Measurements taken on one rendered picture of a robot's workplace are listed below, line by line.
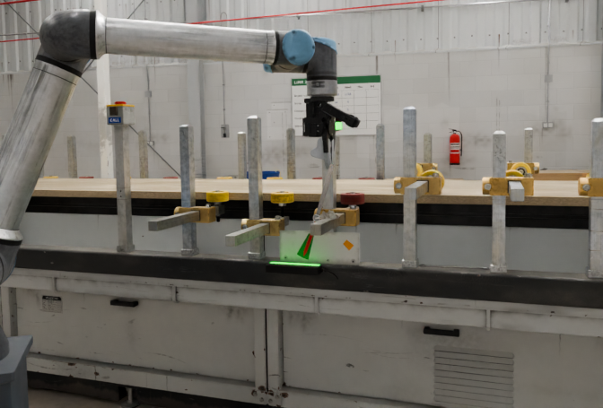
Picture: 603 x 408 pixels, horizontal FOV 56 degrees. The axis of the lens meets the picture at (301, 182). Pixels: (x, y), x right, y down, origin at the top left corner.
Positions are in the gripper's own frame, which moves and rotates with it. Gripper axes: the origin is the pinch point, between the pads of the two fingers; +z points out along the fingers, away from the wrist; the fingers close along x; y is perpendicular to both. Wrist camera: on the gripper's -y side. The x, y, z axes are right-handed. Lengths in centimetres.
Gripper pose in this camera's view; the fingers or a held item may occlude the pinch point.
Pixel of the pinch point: (329, 164)
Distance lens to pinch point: 168.9
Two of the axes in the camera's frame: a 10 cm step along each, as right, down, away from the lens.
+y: -9.5, -0.1, 3.2
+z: 0.2, 10.0, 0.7
